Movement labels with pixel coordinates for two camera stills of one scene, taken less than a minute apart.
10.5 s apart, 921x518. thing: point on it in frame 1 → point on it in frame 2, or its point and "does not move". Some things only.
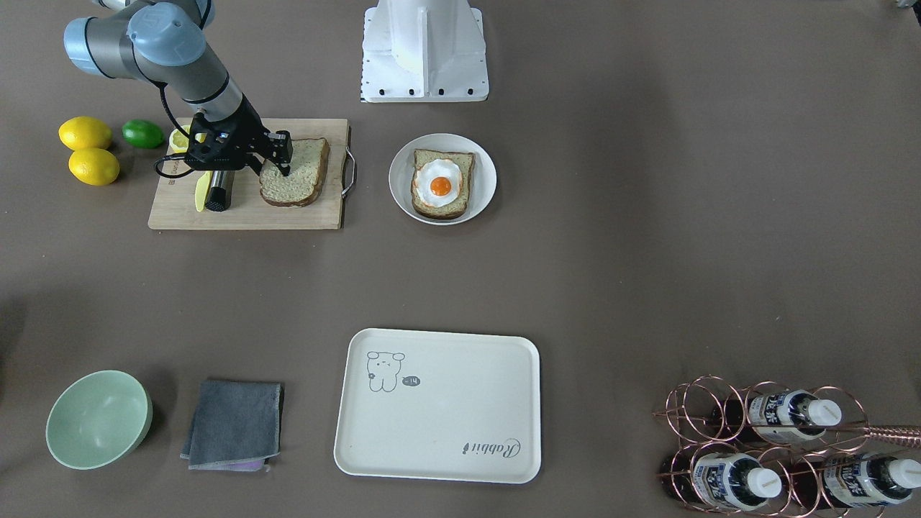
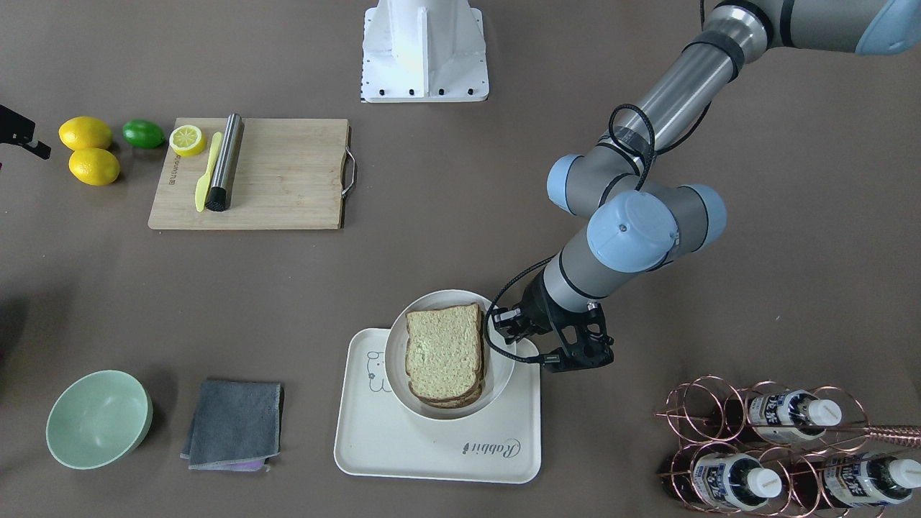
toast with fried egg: (441, 183) → (453, 403)
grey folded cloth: (237, 426) does not move
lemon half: (178, 141) does not move
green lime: (142, 133) does not move
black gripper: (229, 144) → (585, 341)
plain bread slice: (309, 161) → (445, 360)
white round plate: (442, 179) → (498, 369)
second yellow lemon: (93, 166) does not move
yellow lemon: (85, 132) does not move
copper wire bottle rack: (765, 450) does not move
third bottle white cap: (854, 480) does not move
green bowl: (98, 420) does not move
